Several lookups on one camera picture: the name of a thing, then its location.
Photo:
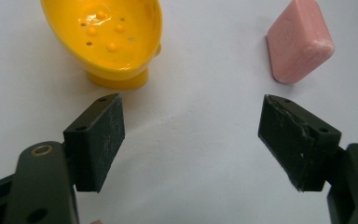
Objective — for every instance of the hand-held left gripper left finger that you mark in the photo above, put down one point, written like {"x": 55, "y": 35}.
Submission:
{"x": 90, "y": 146}

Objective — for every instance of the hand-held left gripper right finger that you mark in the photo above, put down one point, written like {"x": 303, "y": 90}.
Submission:
{"x": 301, "y": 146}

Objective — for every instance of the pink soap bar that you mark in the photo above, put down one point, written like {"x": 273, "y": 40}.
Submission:
{"x": 300, "y": 42}

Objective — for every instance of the yellow soap dish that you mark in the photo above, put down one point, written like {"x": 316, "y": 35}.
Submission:
{"x": 112, "y": 40}

